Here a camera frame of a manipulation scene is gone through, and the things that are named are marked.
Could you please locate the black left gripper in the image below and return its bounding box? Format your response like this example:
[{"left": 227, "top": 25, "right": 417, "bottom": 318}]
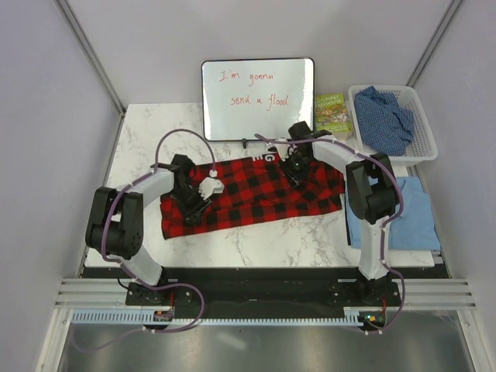
[{"left": 167, "top": 185, "right": 212, "bottom": 228}]

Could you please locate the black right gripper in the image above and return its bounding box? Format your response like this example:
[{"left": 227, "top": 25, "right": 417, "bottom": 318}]
[{"left": 277, "top": 151, "right": 313, "bottom": 189}]

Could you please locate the red black plaid shirt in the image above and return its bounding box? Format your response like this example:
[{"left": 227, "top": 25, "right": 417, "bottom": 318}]
[{"left": 160, "top": 153, "right": 344, "bottom": 239}]

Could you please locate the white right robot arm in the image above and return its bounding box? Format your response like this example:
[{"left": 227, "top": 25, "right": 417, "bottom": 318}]
[{"left": 274, "top": 122, "right": 403, "bottom": 305}]

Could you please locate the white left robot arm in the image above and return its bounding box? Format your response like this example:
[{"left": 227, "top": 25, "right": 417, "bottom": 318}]
[{"left": 85, "top": 154, "right": 224, "bottom": 305}]

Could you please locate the green children's book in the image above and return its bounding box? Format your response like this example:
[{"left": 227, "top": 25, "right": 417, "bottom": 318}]
[{"left": 314, "top": 93, "right": 353, "bottom": 140}]

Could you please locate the whiteboard with red writing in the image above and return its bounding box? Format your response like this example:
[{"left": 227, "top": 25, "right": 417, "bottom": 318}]
[{"left": 201, "top": 57, "right": 315, "bottom": 142}]

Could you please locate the blue checkered shirt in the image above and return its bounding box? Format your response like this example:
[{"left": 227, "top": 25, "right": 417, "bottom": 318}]
[{"left": 353, "top": 86, "right": 415, "bottom": 157}]

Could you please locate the white plastic basket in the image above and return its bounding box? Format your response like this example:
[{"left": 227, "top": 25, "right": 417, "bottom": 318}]
[{"left": 347, "top": 84, "right": 439, "bottom": 167}]

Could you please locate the folded light blue shirt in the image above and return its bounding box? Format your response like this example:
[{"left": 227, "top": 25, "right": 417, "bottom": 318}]
[{"left": 346, "top": 176, "right": 442, "bottom": 251}]

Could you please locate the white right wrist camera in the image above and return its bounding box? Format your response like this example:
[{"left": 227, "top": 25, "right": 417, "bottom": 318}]
[{"left": 266, "top": 139, "right": 294, "bottom": 161}]

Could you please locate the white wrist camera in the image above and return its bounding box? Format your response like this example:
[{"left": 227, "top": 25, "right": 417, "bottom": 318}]
[
  {"left": 266, "top": 139, "right": 294, "bottom": 161},
  {"left": 198, "top": 177, "right": 225, "bottom": 200}
]

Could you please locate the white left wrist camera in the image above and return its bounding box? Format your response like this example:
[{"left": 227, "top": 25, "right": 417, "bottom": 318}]
[{"left": 198, "top": 177, "right": 225, "bottom": 200}]

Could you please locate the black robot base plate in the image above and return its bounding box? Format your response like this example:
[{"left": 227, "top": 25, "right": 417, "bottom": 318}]
[{"left": 81, "top": 265, "right": 445, "bottom": 315}]

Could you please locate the white slotted cable duct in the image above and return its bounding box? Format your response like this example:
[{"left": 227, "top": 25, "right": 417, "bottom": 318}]
[{"left": 71, "top": 308, "right": 378, "bottom": 326}]

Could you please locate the aluminium frame rail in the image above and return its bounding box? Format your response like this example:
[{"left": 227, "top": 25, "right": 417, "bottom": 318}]
[{"left": 53, "top": 0, "right": 126, "bottom": 118}]

